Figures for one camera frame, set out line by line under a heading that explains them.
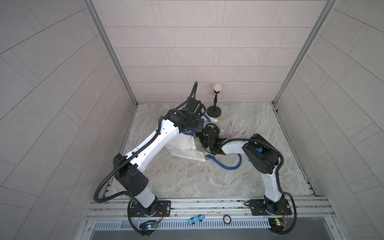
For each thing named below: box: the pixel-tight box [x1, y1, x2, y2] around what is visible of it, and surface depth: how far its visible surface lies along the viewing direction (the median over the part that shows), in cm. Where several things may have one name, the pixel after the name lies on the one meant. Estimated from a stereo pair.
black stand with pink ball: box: [206, 83, 222, 118], surface depth 112 cm
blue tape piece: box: [188, 215, 205, 225], surface depth 68 cm
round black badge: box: [223, 214, 232, 224], surface depth 70 cm
